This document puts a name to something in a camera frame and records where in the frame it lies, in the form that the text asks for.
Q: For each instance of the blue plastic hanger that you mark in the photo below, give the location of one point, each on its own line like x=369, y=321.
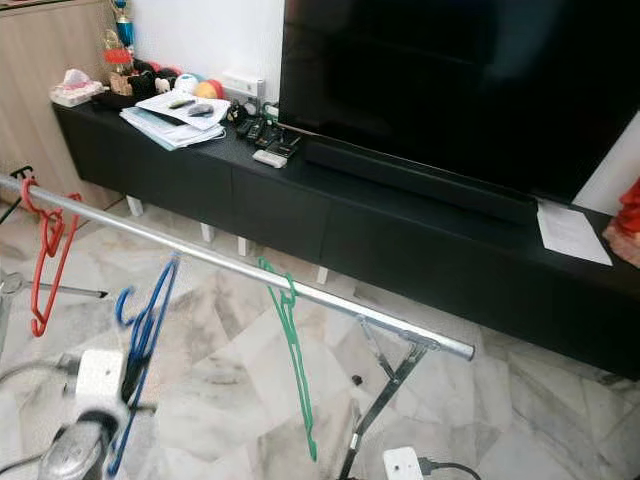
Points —
x=145, y=340

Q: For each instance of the red plastic hanger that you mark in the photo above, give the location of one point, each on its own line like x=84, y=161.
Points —
x=40, y=320

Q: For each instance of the green plastic hanger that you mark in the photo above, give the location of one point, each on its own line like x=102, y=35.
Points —
x=290, y=300

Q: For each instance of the silver metal clothes rack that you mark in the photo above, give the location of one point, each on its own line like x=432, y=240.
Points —
x=240, y=268

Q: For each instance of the white remote control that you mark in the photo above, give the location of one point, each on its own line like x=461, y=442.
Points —
x=270, y=158

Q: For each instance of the stack of white papers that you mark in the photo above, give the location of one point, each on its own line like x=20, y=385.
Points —
x=175, y=122

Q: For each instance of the black low tv console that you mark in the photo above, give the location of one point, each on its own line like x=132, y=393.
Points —
x=390, y=260

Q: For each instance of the pink tissue box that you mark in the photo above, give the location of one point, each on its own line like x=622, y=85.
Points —
x=77, y=88

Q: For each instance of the orange ball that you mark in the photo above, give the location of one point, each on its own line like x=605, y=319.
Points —
x=209, y=90

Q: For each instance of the light wooden cabinet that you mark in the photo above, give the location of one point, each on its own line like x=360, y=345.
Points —
x=45, y=90

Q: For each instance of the jar with red lid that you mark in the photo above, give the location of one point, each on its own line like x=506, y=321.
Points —
x=118, y=72

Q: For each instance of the black soundbar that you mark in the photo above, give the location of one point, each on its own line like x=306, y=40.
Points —
x=420, y=180

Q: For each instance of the blue gold trophy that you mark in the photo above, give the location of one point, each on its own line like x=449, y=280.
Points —
x=123, y=25

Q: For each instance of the large black television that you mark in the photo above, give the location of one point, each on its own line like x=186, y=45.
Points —
x=460, y=80

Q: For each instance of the single white paper sheet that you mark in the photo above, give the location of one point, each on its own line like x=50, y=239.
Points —
x=572, y=232

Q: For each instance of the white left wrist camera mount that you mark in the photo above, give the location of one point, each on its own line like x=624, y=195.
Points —
x=102, y=380

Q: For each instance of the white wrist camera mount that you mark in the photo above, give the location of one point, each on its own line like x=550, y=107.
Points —
x=403, y=465
x=102, y=380

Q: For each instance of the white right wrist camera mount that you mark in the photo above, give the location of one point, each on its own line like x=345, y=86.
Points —
x=403, y=465

